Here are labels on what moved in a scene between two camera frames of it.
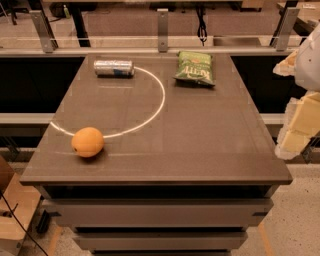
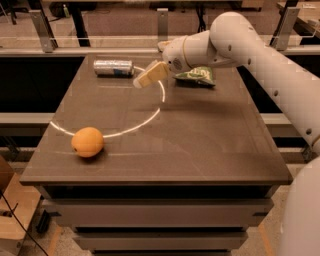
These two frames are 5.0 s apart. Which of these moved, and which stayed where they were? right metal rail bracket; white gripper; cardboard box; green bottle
Moved: white gripper
Stayed: cardboard box; right metal rail bracket; green bottle
